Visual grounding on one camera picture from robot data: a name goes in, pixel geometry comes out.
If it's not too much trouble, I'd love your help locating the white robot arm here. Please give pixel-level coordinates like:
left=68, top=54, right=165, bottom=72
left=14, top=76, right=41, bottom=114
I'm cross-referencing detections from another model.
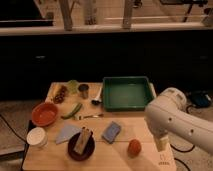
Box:
left=145, top=87, right=213, bottom=155

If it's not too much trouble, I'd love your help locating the green plastic tray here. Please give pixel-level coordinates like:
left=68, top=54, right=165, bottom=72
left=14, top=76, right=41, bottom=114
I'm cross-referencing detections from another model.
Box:
left=102, top=76, right=154, bottom=112

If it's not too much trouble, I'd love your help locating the blue sponge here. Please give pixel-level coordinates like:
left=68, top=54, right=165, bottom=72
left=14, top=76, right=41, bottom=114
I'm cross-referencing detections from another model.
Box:
left=102, top=121, right=121, bottom=144

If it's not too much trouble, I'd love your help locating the dark blue floor device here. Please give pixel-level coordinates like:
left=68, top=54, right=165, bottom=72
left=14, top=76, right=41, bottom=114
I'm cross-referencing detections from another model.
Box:
left=189, top=92, right=212, bottom=108

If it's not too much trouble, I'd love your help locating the dark round plate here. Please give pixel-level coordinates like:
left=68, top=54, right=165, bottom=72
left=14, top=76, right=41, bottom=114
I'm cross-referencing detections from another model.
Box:
left=67, top=133, right=95, bottom=161

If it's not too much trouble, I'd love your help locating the wooden block on plate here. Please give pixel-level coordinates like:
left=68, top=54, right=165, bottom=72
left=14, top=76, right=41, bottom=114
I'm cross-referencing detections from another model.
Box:
left=74, top=127, right=92, bottom=155

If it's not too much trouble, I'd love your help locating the green cucumber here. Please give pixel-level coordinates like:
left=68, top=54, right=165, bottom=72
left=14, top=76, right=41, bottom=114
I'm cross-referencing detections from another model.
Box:
left=61, top=103, right=82, bottom=119

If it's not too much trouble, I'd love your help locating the light blue cloth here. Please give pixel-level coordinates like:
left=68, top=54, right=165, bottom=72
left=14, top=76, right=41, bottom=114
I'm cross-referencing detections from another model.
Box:
left=55, top=124, right=81, bottom=144

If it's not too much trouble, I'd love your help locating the grey metal cup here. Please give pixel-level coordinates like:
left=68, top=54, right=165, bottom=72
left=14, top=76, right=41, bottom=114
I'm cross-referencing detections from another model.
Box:
left=78, top=84, right=89, bottom=99

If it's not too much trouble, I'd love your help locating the green plastic cup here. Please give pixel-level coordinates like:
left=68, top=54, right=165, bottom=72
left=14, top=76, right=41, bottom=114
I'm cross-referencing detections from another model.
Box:
left=67, top=80, right=78, bottom=94

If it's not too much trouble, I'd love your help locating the bunch of dark grapes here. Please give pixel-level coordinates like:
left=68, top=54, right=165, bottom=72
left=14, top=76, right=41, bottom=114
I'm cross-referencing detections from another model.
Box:
left=53, top=85, right=67, bottom=104

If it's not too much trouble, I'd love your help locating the orange bowl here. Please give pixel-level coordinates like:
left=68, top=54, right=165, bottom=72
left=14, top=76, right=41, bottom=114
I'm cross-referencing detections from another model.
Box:
left=31, top=102, right=58, bottom=127

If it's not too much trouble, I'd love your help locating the white cup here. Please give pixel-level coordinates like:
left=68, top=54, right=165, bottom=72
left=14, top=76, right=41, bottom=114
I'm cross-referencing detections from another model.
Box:
left=26, top=127, right=47, bottom=148

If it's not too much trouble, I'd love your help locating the black cable right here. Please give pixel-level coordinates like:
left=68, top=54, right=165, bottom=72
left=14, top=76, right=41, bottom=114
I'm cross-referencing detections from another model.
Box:
left=169, top=104, right=198, bottom=154

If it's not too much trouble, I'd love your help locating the black cable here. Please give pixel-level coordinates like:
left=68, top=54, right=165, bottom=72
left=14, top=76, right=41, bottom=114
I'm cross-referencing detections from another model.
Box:
left=0, top=114, right=28, bottom=145
left=169, top=104, right=198, bottom=154

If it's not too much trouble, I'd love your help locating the black cable left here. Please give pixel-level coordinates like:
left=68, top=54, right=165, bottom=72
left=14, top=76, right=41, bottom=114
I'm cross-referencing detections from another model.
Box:
left=0, top=114, right=28, bottom=145

